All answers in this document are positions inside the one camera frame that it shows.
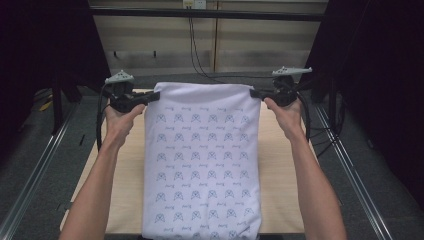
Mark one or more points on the grey tape strip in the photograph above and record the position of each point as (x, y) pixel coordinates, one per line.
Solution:
(63, 206)

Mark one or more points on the black horizontal bar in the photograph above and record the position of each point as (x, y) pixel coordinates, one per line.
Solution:
(206, 14)

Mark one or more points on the yellow item on floor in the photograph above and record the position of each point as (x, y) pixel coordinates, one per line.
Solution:
(45, 106)

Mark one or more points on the small black wall hook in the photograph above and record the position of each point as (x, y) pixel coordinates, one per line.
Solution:
(155, 54)
(115, 54)

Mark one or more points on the black metal stand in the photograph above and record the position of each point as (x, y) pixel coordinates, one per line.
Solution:
(57, 110)

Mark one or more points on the metal floor rail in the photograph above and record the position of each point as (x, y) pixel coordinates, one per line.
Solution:
(353, 173)
(36, 166)

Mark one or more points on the person's right hand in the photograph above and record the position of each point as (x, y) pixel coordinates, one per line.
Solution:
(286, 120)

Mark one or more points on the white wall socket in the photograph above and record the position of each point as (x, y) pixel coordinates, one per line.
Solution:
(195, 4)

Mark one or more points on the white patterned towel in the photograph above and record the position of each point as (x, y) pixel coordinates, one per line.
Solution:
(201, 160)

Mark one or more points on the dark curtain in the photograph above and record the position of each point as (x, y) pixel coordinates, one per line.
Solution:
(43, 43)
(376, 83)

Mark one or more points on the person's left hand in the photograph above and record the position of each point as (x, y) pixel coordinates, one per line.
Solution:
(121, 125)

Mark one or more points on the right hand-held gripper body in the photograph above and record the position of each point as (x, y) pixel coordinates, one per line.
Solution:
(283, 91)

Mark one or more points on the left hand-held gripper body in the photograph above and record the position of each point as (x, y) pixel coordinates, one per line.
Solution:
(121, 96)

